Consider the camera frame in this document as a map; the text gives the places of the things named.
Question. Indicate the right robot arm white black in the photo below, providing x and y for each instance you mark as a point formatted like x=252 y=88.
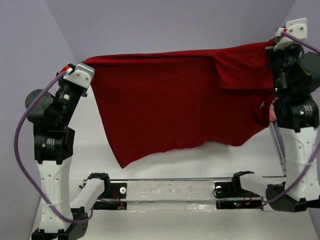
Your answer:
x=298 y=120

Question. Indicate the pink t shirt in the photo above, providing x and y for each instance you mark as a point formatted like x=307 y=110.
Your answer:
x=272 y=115

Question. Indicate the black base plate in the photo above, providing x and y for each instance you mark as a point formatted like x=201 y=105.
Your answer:
x=229 y=199
x=113 y=199

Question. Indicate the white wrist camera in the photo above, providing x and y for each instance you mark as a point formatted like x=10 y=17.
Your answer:
x=80 y=74
x=293 y=32

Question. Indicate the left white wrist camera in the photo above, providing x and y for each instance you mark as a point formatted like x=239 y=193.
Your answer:
x=80 y=74

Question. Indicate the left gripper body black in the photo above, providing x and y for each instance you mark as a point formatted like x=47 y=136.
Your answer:
x=71 y=95

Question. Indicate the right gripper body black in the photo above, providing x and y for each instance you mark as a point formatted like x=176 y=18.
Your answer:
x=279 y=60

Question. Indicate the metal rail at table front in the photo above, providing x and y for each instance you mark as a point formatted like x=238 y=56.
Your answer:
x=276 y=178

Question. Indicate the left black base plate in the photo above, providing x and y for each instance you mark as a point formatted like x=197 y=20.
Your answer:
x=113 y=199

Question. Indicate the dark red t shirt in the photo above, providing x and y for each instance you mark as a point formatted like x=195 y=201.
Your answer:
x=157 y=102

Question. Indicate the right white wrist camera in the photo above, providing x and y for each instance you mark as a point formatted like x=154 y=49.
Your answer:
x=293 y=32

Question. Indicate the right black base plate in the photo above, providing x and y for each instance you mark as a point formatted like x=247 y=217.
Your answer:
x=229 y=199

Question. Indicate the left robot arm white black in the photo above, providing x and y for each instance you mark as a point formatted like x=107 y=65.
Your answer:
x=61 y=218

